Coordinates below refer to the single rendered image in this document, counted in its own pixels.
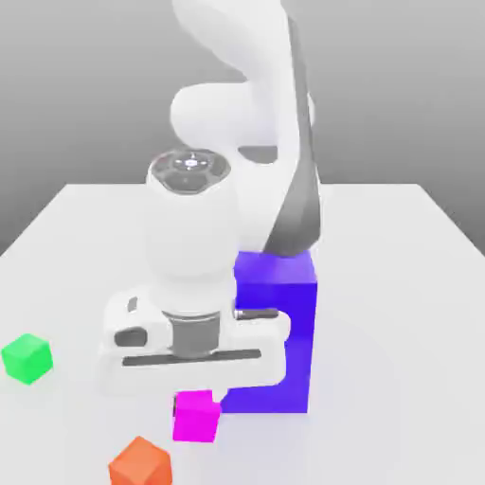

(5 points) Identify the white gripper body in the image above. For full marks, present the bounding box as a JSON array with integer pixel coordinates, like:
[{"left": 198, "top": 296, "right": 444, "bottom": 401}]
[{"left": 97, "top": 316, "right": 292, "bottom": 398}]

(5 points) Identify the small magenta cube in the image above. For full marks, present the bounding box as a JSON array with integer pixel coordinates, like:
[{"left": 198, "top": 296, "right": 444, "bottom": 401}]
[{"left": 171, "top": 389, "right": 222, "bottom": 443}]

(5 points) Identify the small orange cube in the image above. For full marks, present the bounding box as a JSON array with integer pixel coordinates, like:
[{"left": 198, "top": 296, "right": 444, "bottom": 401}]
[{"left": 108, "top": 435, "right": 173, "bottom": 485}]

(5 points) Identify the small green cube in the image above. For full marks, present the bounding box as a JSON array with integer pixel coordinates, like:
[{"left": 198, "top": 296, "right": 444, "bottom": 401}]
[{"left": 0, "top": 332, "right": 54, "bottom": 386}]

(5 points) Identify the large blue box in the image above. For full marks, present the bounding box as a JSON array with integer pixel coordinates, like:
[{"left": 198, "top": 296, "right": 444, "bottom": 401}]
[{"left": 219, "top": 250, "right": 318, "bottom": 415}]

